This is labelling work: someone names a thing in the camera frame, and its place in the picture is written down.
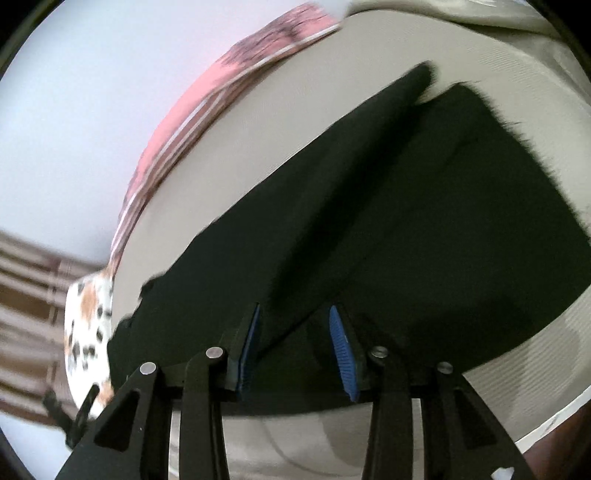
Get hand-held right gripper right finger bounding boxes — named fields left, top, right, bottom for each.
left=329, top=305, right=539, bottom=480

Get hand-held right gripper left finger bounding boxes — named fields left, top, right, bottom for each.
left=55, top=302, right=264, bottom=480

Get black pants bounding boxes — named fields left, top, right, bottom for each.
left=107, top=62, right=591, bottom=414

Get white floral pillow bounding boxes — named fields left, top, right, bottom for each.
left=65, top=270, right=116, bottom=418

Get wooden slatted headboard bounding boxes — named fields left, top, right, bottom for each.
left=0, top=231, right=105, bottom=423

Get pink tree print blanket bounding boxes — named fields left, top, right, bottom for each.
left=110, top=2, right=345, bottom=278

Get beige ribbed bed mattress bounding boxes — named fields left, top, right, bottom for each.
left=111, top=9, right=591, bottom=480

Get beige satin cloth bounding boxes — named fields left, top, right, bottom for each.
left=344, top=0, right=568, bottom=42

